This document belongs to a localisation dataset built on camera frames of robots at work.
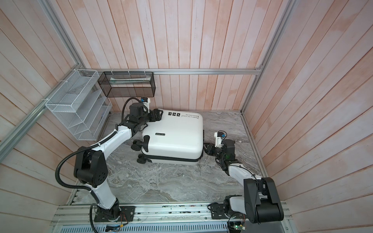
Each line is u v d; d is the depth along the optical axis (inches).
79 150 19.0
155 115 32.0
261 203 16.5
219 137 31.5
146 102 31.2
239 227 27.4
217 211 29.1
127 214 28.9
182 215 28.9
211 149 30.7
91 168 18.7
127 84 40.6
